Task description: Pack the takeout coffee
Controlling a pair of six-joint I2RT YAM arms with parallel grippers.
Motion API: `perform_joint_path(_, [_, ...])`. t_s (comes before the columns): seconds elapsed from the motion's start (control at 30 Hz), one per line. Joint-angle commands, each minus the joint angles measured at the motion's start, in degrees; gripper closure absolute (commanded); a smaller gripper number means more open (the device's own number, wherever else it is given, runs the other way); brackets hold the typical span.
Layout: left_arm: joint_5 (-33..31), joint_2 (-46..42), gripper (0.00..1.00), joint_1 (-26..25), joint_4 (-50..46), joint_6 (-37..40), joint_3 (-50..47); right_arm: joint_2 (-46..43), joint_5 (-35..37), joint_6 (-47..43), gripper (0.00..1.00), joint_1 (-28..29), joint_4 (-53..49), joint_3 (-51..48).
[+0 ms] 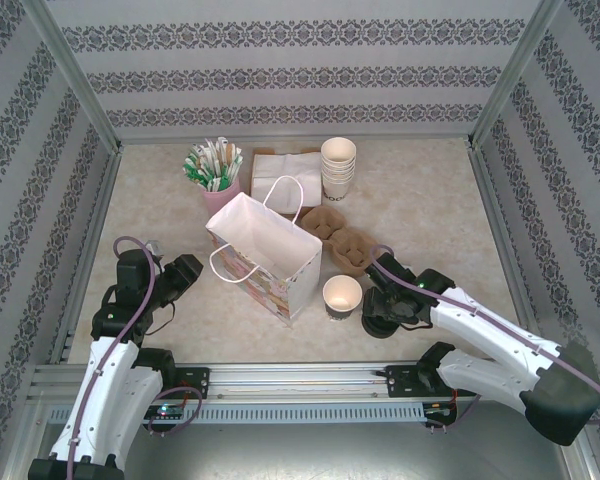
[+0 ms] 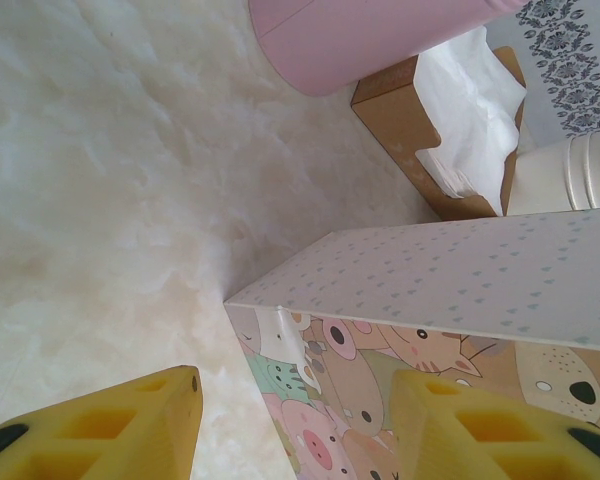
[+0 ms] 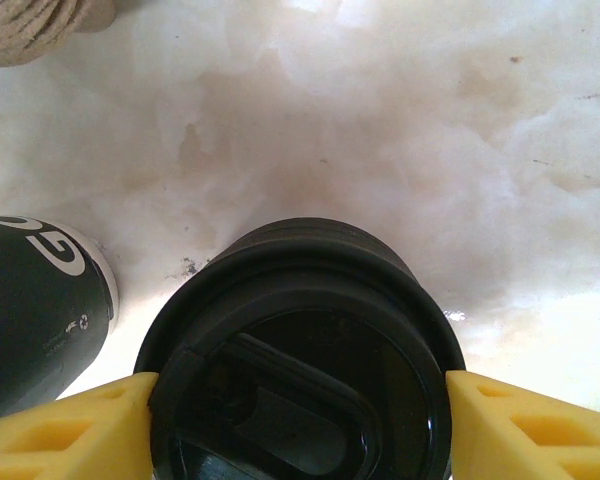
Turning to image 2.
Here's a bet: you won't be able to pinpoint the cartoon animal paper bag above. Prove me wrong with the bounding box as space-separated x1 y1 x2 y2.
223 207 600 480

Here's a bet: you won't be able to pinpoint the pink cup holder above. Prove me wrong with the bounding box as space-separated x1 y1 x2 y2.
248 0 534 97

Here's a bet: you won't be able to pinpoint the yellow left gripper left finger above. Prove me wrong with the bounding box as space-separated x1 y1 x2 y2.
0 364 204 480

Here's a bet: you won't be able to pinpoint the brown cardboard napkin box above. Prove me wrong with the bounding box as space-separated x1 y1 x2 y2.
349 46 527 219

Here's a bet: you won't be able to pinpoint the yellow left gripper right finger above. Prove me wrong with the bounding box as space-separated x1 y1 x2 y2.
389 368 600 480

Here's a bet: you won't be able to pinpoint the white paper cup stack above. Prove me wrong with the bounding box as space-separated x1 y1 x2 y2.
508 127 600 217

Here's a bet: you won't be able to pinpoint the white paper napkins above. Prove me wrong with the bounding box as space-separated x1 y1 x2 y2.
413 25 527 216

